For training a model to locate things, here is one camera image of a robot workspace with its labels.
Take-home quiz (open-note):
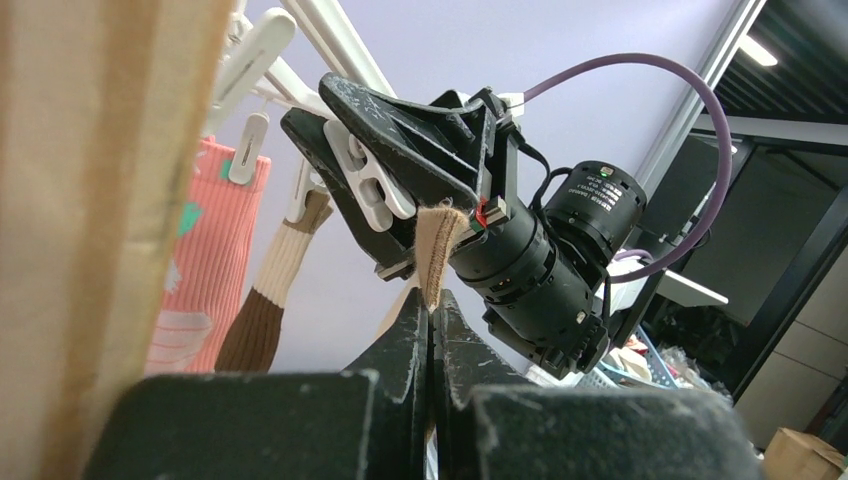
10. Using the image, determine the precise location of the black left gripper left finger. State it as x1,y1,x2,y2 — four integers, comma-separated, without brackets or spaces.
83,292,428,479

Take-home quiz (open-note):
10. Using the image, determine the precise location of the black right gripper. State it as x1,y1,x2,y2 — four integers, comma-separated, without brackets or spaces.
281,73,516,281

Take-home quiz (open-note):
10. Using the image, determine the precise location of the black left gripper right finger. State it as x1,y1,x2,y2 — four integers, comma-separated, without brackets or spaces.
431,291,762,479

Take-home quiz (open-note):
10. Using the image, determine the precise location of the brown beige striped sock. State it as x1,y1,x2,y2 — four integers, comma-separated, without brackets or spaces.
214,191,333,373
414,205,469,313

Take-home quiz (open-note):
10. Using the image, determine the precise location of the white hanger clip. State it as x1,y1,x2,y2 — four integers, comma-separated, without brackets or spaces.
200,7,297,137
323,120,417,232
286,158,317,223
227,112,270,186

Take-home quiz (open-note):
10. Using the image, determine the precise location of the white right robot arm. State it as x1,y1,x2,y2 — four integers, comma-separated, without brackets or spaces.
281,73,647,378

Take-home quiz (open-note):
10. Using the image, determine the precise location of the white clip drying hanger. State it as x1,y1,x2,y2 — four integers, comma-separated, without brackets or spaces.
214,1,395,134

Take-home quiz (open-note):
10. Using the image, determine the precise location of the wooden hanger stand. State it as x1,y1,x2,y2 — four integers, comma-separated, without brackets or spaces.
1,1,232,479

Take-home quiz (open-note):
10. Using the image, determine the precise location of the cardboard box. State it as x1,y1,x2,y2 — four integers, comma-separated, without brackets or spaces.
762,428,846,480

